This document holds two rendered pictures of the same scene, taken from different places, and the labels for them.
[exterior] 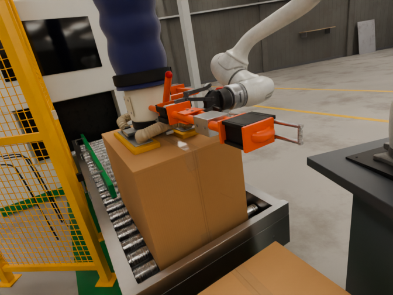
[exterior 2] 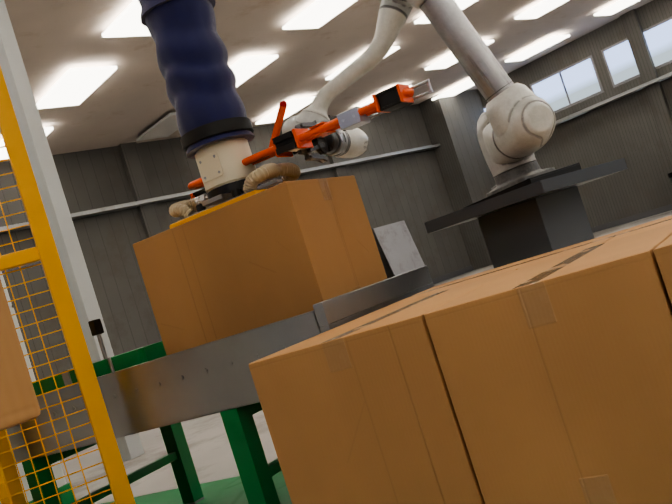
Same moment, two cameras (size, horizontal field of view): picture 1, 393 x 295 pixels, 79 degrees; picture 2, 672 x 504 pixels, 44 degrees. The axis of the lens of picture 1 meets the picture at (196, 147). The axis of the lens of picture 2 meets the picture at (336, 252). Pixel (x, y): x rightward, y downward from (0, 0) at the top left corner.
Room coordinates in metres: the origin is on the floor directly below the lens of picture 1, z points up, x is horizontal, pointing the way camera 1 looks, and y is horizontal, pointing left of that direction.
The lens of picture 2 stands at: (-1.27, 1.37, 0.64)
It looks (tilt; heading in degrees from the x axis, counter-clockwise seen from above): 2 degrees up; 326
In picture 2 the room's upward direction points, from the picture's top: 18 degrees counter-clockwise
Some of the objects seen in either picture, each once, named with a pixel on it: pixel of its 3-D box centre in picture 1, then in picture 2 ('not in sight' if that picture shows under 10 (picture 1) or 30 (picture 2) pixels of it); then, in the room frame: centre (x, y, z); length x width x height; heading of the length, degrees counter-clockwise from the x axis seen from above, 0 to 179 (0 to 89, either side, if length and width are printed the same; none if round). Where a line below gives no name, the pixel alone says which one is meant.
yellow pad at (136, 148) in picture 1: (133, 135); (219, 205); (0.95, 0.25, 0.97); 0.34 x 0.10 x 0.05; 27
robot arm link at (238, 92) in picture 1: (232, 96); (333, 142); (0.86, -0.16, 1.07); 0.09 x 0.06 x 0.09; 27
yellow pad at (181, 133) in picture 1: (174, 123); not in sight; (1.03, 0.08, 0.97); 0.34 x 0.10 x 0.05; 27
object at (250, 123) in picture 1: (245, 131); (393, 98); (0.45, -0.10, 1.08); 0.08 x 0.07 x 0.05; 27
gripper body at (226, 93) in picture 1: (216, 101); (322, 141); (0.83, -0.09, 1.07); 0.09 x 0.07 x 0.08; 117
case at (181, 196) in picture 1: (168, 174); (263, 270); (0.99, 0.15, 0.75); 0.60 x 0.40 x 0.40; 26
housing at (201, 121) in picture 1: (211, 123); (353, 118); (0.57, -0.05, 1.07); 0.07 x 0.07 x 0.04; 27
